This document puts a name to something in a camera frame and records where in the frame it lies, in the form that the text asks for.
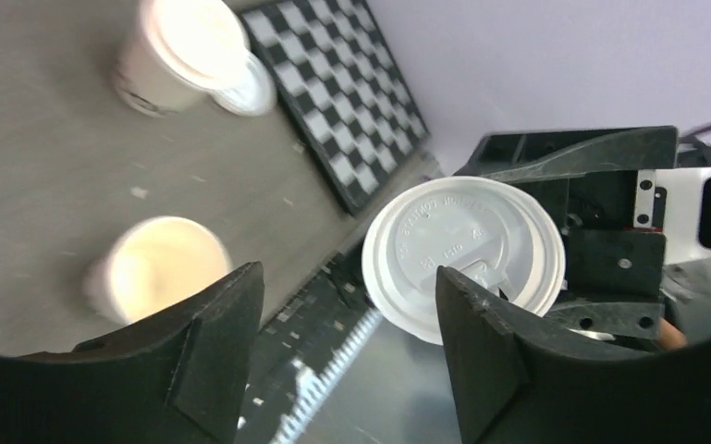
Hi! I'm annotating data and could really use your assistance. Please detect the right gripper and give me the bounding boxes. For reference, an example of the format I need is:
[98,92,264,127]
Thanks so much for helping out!
[455,126,678,339]

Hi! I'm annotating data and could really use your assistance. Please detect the white plastic cup lid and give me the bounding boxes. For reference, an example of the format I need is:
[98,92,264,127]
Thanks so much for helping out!
[137,1,250,91]

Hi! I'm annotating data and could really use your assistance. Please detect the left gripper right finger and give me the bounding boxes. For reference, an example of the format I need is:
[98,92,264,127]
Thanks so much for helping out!
[435,266,711,443]

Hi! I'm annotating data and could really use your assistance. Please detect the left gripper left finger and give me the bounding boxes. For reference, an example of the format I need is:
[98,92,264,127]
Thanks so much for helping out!
[0,262,264,443]

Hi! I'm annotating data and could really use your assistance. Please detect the white paper coffee cup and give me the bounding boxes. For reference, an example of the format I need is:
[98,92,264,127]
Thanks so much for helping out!
[113,23,207,117]

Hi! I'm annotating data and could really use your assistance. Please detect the black white checkerboard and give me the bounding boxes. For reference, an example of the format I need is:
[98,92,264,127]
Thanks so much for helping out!
[239,0,429,216]

